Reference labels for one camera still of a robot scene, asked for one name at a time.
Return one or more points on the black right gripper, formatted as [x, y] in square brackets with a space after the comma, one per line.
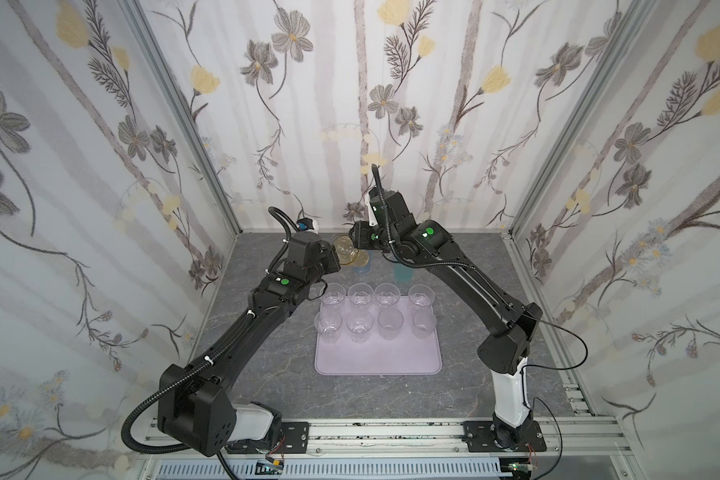
[360, 235]

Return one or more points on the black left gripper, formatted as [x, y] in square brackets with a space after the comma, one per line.
[326, 258]

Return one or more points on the yellow transparent plastic cup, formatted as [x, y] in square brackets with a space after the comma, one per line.
[348, 254]

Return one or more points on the clear plastic cup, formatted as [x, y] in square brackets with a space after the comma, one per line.
[333, 297]

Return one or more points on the blue textured plastic cup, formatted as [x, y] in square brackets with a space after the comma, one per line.
[362, 269]

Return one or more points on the teal textured plastic cup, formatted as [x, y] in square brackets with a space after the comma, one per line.
[403, 275]

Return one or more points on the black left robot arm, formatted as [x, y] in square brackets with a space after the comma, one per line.
[193, 406]

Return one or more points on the lilac plastic tray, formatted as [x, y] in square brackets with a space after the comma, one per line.
[406, 355]

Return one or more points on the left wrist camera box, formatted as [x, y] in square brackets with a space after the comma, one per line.
[307, 224]

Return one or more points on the white perforated cable duct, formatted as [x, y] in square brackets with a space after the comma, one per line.
[374, 468]

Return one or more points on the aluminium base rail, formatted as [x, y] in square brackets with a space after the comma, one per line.
[582, 447]

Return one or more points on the aluminium corner post left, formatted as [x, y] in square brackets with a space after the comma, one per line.
[169, 87]

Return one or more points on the aluminium corner post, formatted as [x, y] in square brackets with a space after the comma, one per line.
[616, 51]
[169, 87]

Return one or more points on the aluminium corner post right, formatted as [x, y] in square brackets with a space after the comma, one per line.
[616, 51]

